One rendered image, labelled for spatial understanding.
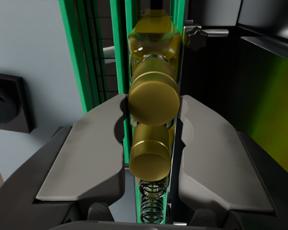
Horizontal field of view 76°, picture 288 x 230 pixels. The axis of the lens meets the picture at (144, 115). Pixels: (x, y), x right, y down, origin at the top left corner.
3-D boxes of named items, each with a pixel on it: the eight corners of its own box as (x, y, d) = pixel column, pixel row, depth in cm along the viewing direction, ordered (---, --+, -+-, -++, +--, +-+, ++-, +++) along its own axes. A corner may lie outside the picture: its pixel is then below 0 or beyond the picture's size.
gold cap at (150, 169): (175, 139, 19) (179, 174, 15) (145, 152, 20) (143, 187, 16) (157, 113, 17) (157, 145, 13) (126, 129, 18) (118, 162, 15)
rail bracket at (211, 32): (211, 37, 36) (237, 56, 24) (175, 37, 36) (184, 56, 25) (216, 14, 33) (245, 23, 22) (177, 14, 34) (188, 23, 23)
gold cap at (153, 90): (173, 98, 16) (178, 128, 13) (133, 97, 16) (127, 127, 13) (178, 58, 14) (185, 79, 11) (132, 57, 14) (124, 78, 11)
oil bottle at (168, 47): (168, 47, 37) (181, 96, 19) (140, 47, 37) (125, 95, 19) (171, 15, 34) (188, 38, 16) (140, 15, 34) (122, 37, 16)
